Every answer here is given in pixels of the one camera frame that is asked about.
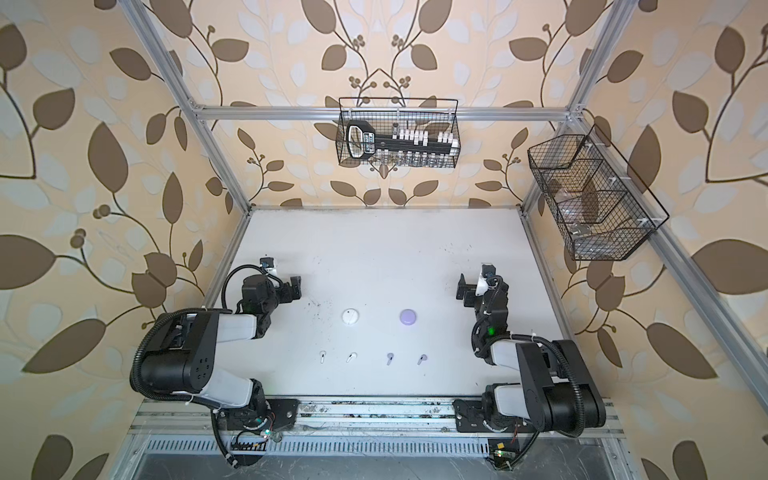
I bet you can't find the purple round charging case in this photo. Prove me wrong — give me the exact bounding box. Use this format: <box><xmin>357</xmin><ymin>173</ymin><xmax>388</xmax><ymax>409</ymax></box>
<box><xmin>399</xmin><ymin>309</ymin><xmax>417</xmax><ymax>326</ymax></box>

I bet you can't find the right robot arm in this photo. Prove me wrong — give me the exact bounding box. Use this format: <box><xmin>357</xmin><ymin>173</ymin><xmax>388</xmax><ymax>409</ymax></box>
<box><xmin>454</xmin><ymin>265</ymin><xmax>607</xmax><ymax>438</ymax></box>

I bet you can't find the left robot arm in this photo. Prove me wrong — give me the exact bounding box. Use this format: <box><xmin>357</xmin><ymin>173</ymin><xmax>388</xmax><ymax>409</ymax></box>
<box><xmin>129</xmin><ymin>257</ymin><xmax>302</xmax><ymax>419</ymax></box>

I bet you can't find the white round charging case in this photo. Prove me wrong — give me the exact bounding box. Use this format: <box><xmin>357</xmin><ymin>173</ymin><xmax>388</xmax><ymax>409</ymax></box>
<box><xmin>341</xmin><ymin>308</ymin><xmax>359</xmax><ymax>325</ymax></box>

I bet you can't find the black tool with white bits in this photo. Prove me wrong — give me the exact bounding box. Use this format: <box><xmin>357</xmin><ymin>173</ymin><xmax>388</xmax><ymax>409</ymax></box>
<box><xmin>337</xmin><ymin>120</ymin><xmax>461</xmax><ymax>160</ymax></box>

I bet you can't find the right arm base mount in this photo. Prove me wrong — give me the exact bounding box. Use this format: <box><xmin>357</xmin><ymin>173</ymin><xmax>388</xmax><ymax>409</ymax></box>
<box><xmin>452</xmin><ymin>394</ymin><xmax>539</xmax><ymax>471</ymax></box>

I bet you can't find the aluminium rail front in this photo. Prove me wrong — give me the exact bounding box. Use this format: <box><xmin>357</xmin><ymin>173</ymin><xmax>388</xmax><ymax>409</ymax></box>
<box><xmin>128</xmin><ymin>395</ymin><xmax>625</xmax><ymax>448</ymax></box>

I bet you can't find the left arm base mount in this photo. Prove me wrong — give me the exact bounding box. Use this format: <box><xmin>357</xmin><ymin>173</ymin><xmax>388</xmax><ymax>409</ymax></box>
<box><xmin>210</xmin><ymin>398</ymin><xmax>300</xmax><ymax>469</ymax></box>

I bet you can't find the black wire basket right wall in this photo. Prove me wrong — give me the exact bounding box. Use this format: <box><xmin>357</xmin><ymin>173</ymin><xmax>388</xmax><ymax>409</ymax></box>
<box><xmin>527</xmin><ymin>125</ymin><xmax>669</xmax><ymax>261</ymax></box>

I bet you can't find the black wire basket wall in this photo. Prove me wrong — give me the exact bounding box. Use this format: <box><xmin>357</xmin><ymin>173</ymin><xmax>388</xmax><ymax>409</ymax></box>
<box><xmin>527</xmin><ymin>125</ymin><xmax>669</xmax><ymax>261</ymax></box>
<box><xmin>335</xmin><ymin>95</ymin><xmax>462</xmax><ymax>169</ymax></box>

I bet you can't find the black wire basket back wall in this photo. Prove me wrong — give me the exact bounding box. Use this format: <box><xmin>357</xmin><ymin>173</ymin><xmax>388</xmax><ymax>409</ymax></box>
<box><xmin>335</xmin><ymin>95</ymin><xmax>462</xmax><ymax>169</ymax></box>

